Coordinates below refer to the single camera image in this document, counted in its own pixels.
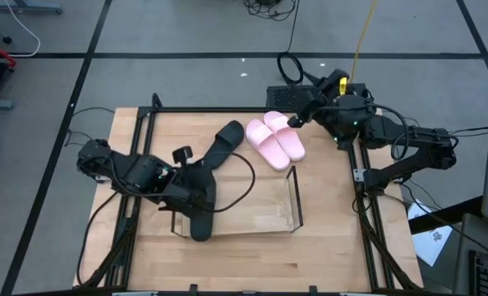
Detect grey metal stand foot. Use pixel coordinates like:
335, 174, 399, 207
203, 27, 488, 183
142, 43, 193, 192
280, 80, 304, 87
0, 2, 63, 15

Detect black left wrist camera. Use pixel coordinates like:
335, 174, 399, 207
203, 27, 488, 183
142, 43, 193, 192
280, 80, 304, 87
172, 146, 194, 166

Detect tangled black cables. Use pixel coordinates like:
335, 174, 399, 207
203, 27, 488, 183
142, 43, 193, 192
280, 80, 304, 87
242, 0, 299, 22

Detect white paper sheet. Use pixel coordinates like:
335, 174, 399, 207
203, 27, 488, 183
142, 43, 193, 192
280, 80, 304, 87
407, 199, 454, 267

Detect pink slide sandal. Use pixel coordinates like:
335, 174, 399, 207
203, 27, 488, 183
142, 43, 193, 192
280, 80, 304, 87
263, 110, 306, 163
246, 118, 291, 172

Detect yellow hanging cable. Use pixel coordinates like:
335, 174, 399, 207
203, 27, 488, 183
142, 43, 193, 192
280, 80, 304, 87
349, 0, 379, 83

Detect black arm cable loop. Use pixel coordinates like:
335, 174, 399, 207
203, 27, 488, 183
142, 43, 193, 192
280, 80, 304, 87
194, 151, 257, 215

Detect black perforated computer box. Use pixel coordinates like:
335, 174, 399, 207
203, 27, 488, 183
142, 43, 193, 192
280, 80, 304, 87
266, 84, 368, 110

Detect coiled black cable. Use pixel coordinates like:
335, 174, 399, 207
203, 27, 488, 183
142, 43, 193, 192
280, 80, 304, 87
276, 52, 305, 86

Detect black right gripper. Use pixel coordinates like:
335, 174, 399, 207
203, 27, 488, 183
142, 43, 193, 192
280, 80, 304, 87
287, 91, 332, 129

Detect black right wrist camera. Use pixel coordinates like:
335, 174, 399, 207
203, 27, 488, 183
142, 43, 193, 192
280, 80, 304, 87
317, 68, 350, 98

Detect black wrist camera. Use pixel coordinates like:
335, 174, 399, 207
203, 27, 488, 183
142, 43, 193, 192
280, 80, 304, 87
317, 68, 350, 98
172, 146, 194, 166

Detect grey desk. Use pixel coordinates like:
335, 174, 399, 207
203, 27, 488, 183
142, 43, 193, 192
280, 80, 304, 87
452, 212, 488, 296

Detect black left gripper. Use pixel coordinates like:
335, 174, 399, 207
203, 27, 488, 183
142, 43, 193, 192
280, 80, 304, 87
160, 164, 218, 212

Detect black aluminium rig frame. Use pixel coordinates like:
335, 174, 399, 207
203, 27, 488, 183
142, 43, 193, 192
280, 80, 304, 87
77, 92, 424, 296

